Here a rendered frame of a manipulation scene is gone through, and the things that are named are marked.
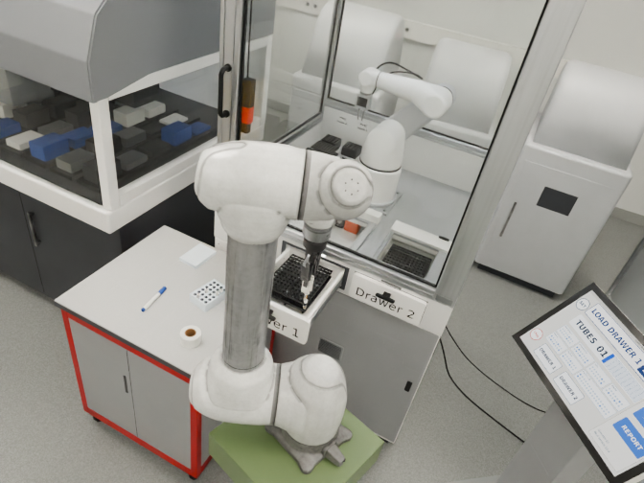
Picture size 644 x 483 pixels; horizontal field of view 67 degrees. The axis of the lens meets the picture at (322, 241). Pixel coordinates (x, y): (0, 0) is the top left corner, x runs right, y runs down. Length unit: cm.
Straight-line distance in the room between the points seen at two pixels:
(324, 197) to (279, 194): 8
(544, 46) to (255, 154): 85
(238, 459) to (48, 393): 146
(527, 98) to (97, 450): 213
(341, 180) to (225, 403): 66
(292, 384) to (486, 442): 164
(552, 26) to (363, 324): 122
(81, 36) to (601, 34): 389
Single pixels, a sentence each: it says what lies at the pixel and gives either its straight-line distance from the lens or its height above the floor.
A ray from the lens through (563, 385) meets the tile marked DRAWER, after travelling 169.
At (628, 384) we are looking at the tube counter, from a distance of 164.
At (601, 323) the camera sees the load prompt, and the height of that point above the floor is 115.
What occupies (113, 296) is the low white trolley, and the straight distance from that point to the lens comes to 196.
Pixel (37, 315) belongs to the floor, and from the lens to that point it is 306.
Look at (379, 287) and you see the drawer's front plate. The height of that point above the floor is 91.
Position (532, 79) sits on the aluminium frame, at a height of 176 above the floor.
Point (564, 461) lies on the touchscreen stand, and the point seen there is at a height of 73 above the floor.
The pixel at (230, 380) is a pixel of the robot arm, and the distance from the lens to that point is 120.
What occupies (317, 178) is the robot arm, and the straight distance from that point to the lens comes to 85.
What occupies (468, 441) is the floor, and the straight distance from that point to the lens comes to 270.
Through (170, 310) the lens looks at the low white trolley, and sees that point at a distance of 188.
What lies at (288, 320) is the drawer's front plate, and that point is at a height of 90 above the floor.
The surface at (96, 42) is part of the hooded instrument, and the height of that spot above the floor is 156.
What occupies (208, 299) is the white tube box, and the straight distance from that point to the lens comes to 187.
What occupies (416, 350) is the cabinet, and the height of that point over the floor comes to 68.
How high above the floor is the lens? 209
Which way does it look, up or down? 36 degrees down
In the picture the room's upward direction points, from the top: 11 degrees clockwise
